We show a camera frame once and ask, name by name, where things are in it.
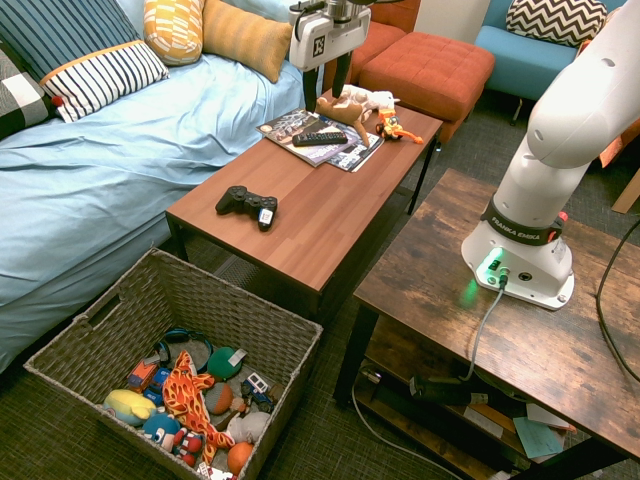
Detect orange toy truck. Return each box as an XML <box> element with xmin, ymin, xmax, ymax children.
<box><xmin>126</xmin><ymin>357</ymin><xmax>162</xmax><ymax>395</ymax></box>

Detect light wooden furniture piece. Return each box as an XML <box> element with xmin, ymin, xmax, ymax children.
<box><xmin>611</xmin><ymin>167</ymin><xmax>640</xmax><ymax>215</ymax></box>

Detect orange flame pattern plush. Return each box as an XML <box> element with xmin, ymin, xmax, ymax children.
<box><xmin>161</xmin><ymin>349</ymin><xmax>236</xmax><ymax>466</ymax></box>

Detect thick robot base cable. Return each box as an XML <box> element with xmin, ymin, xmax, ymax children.
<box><xmin>459</xmin><ymin>269</ymin><xmax>509</xmax><ymax>384</ymax></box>

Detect teal notebook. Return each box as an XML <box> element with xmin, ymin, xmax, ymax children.
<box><xmin>512</xmin><ymin>416</ymin><xmax>565</xmax><ymax>460</ymax></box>

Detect blue white toy jeep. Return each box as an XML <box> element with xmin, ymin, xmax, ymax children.
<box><xmin>239</xmin><ymin>372</ymin><xmax>278</xmax><ymax>414</ymax></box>

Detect mustard striped pillow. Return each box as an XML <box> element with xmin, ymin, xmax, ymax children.
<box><xmin>201</xmin><ymin>0</ymin><xmax>294</xmax><ymax>84</ymax></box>

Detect black white chevron pillow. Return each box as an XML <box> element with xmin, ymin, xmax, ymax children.
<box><xmin>505</xmin><ymin>0</ymin><xmax>609</xmax><ymax>49</ymax></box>

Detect business magazine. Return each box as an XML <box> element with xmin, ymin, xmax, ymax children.
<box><xmin>324</xmin><ymin>132</ymin><xmax>385</xmax><ymax>174</ymax></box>

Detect light blue covered sofa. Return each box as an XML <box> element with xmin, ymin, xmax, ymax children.
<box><xmin>0</xmin><ymin>0</ymin><xmax>329</xmax><ymax>375</ymax></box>

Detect grey plush toy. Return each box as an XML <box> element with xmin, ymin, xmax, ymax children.
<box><xmin>224</xmin><ymin>410</ymin><xmax>271</xmax><ymax>445</ymax></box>

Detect grey orange ball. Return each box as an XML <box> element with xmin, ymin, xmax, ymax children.
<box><xmin>204</xmin><ymin>382</ymin><xmax>235</xmax><ymax>416</ymax></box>

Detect orange chair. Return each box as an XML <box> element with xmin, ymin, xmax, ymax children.
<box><xmin>597</xmin><ymin>119</ymin><xmax>640</xmax><ymax>169</ymax></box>

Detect blue black headphones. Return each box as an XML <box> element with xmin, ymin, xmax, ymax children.
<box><xmin>153</xmin><ymin>327</ymin><xmax>215</xmax><ymax>374</ymax></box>

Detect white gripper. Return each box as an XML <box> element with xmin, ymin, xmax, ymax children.
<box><xmin>288</xmin><ymin>0</ymin><xmax>372</xmax><ymax>114</ymax></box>

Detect green ball with tag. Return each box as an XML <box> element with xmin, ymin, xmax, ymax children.
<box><xmin>206</xmin><ymin>346</ymin><xmax>249</xmax><ymax>382</ymax></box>

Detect black white checked pillow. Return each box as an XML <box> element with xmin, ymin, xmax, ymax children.
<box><xmin>0</xmin><ymin>42</ymin><xmax>64</xmax><ymax>141</ymax></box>

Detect white plush unicorn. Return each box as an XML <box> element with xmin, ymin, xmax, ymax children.
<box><xmin>339</xmin><ymin>83</ymin><xmax>402</xmax><ymax>121</ymax></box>

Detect yellow plush toy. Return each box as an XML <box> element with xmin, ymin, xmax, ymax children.
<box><xmin>102</xmin><ymin>388</ymin><xmax>158</xmax><ymax>427</ymax></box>

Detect red blue hero plush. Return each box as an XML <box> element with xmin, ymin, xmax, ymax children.
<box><xmin>172</xmin><ymin>427</ymin><xmax>206</xmax><ymax>469</ymax></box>

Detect blue toy car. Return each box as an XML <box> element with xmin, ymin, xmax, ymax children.
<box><xmin>144</xmin><ymin>367</ymin><xmax>172</xmax><ymax>406</ymax></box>

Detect black remote control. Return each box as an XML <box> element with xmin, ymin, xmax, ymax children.
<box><xmin>291</xmin><ymin>130</ymin><xmax>349</xmax><ymax>148</ymax></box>

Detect black power brick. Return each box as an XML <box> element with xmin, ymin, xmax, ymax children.
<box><xmin>408</xmin><ymin>375</ymin><xmax>489</xmax><ymax>407</ymax></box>

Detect grey floor cable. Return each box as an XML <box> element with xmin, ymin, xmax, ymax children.
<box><xmin>349</xmin><ymin>369</ymin><xmax>466</xmax><ymax>480</ymax></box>

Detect long black cable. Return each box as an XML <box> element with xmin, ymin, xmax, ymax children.
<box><xmin>594</xmin><ymin>217</ymin><xmax>640</xmax><ymax>386</ymax></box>

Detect magazine with tree cover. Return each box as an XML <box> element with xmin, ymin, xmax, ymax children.
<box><xmin>255</xmin><ymin>107</ymin><xmax>369</xmax><ymax>168</ymax></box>

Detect orange toy excavator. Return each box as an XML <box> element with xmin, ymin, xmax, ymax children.
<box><xmin>374</xmin><ymin>107</ymin><xmax>425</xmax><ymax>146</ymax></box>

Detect reddish wooden coffee table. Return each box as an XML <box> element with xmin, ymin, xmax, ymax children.
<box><xmin>164</xmin><ymin>89</ymin><xmax>444</xmax><ymax>326</ymax></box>

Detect large orange tufted ottoman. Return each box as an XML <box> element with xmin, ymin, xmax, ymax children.
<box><xmin>358</xmin><ymin>31</ymin><xmax>496</xmax><ymax>144</ymax></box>

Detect grey woven basket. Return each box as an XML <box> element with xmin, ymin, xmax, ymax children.
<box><xmin>23</xmin><ymin>248</ymin><xmax>325</xmax><ymax>480</ymax></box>

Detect white paper sheet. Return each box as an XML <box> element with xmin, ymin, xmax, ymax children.
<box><xmin>462</xmin><ymin>404</ymin><xmax>506</xmax><ymax>436</ymax></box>
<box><xmin>524</xmin><ymin>402</ymin><xmax>571</xmax><ymax>431</ymax></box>

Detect rustic dark wood table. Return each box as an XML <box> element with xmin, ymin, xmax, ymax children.
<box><xmin>333</xmin><ymin>167</ymin><xmax>640</xmax><ymax>480</ymax></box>

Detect blue armchair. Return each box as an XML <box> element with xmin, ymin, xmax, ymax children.
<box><xmin>473</xmin><ymin>0</ymin><xmax>629</xmax><ymax>126</ymax></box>

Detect yellow white patterned pillow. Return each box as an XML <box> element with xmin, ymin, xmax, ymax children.
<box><xmin>143</xmin><ymin>0</ymin><xmax>206</xmax><ymax>67</ymax></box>

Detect blue striped pillow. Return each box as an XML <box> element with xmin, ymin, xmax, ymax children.
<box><xmin>0</xmin><ymin>0</ymin><xmax>144</xmax><ymax>84</ymax></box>

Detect black gamepad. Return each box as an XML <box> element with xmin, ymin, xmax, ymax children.
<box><xmin>214</xmin><ymin>185</ymin><xmax>279</xmax><ymax>233</ymax></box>

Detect white navy striped pillow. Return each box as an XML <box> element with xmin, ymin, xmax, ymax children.
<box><xmin>39</xmin><ymin>39</ymin><xmax>171</xmax><ymax>124</ymax></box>

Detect blue plush figure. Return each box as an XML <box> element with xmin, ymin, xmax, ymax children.
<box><xmin>142</xmin><ymin>412</ymin><xmax>182</xmax><ymax>454</ymax></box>

